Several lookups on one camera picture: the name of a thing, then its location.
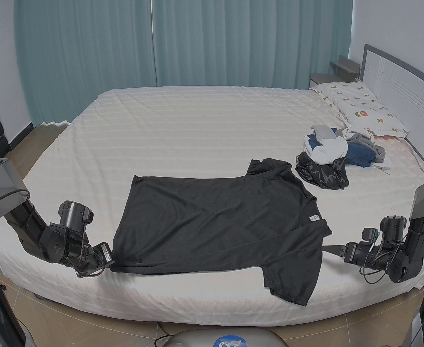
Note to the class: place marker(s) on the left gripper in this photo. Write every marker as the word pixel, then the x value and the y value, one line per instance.
pixel 101 258

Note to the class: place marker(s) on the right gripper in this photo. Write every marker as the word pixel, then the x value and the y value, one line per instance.
pixel 358 255

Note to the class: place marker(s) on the black T-shirt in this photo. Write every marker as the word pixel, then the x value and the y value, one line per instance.
pixel 215 222

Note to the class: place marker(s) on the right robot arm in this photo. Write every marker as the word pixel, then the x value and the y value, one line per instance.
pixel 418 244

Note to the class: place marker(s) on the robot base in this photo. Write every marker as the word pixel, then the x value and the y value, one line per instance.
pixel 197 340

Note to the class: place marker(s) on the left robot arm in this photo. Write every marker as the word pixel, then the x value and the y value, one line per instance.
pixel 27 226

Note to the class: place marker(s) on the pile of clothes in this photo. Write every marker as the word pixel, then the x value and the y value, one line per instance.
pixel 360 154

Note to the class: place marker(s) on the bed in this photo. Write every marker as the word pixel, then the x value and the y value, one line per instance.
pixel 179 132

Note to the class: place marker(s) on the black satin garment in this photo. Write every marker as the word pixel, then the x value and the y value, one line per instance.
pixel 320 175

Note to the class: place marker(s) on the white printed pillow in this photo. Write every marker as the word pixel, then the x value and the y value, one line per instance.
pixel 360 107

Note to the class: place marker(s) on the grey bedside table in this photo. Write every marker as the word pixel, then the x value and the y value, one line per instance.
pixel 345 65

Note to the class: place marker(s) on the blue-green curtain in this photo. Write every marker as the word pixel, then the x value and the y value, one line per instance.
pixel 251 31
pixel 89 42

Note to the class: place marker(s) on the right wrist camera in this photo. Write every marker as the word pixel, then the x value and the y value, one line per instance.
pixel 369 235

